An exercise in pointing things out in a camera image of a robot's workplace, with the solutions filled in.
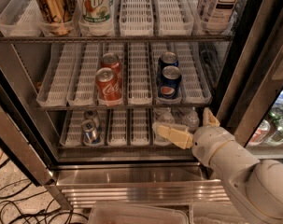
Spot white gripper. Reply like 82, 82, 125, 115
152, 107, 238, 167

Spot tea bottle with white label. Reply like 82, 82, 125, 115
197, 0, 238, 35

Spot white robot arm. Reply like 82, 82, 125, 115
152, 108, 283, 224

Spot right clear water bottle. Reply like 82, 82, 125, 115
178, 107, 200, 147

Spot clear water bottle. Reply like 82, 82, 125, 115
153, 108, 175, 146
178, 107, 200, 147

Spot left clear water bottle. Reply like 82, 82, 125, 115
153, 108, 175, 146

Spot red label clear bottle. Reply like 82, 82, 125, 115
248, 119, 271, 146

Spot green glass bottle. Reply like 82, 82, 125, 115
266, 107, 283, 146

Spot steel fridge cabinet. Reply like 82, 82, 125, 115
0, 0, 247, 209

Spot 7up bottle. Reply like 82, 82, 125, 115
78, 0, 112, 36

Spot left fridge door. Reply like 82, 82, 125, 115
0, 72, 54, 186

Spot front blue pepsi can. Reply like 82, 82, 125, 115
158, 65, 182, 99

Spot blue pepsi can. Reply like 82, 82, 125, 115
158, 51, 178, 73
158, 65, 182, 99

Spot rear blue pepsi can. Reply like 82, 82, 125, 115
158, 51, 178, 73

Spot right clear plastic bin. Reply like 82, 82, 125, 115
190, 202, 249, 224

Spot clear plastic bin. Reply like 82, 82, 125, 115
87, 202, 190, 224
190, 202, 249, 224

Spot front red cola can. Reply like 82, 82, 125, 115
95, 67, 121, 102

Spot red cola can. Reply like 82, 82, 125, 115
101, 52, 121, 79
95, 67, 121, 102

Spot front silver blue can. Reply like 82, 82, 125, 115
81, 119, 100, 146

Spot silver blue can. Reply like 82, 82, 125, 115
84, 109, 100, 128
81, 119, 100, 146

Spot rear silver blue can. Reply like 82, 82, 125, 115
84, 109, 100, 128

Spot rear red cola can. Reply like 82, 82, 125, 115
101, 52, 121, 79

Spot left clear plastic bin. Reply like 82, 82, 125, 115
87, 202, 190, 224

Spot gold drink can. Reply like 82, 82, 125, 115
36, 0, 73, 35

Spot black floor cables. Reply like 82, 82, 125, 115
0, 157, 89, 224

